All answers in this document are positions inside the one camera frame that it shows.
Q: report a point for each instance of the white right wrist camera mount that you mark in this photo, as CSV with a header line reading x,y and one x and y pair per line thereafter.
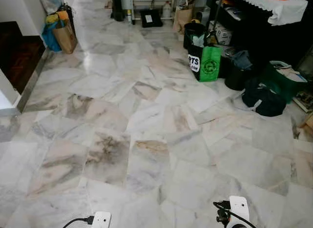
x,y
239,208

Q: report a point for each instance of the black flat bag with label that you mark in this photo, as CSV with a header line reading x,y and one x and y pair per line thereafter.
x,y
151,18

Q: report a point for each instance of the dark navy duffel bag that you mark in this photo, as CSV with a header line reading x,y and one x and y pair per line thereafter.
x,y
264,101

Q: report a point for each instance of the black table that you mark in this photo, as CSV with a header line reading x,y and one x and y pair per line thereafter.
x,y
264,42

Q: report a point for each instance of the dark wooden stair step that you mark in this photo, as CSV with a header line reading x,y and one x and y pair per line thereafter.
x,y
18,56

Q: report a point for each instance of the green printed shopping bag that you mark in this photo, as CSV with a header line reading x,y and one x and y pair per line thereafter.
x,y
206,63

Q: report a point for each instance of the white tablecloth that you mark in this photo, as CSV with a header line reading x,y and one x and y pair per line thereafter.
x,y
279,9

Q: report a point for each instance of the dark green tote bag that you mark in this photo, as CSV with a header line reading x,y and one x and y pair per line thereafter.
x,y
282,80

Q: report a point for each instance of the black bin with clothes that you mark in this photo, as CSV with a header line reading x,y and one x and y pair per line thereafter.
x,y
237,71

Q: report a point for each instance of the white cardboard box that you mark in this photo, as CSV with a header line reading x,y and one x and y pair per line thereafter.
x,y
222,34

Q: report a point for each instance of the black round bucket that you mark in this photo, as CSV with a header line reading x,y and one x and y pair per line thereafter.
x,y
192,33

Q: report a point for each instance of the blue fabric bag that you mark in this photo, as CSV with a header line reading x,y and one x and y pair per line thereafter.
x,y
49,38

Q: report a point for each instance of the brown paper bag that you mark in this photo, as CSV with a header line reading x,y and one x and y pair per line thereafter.
x,y
65,38

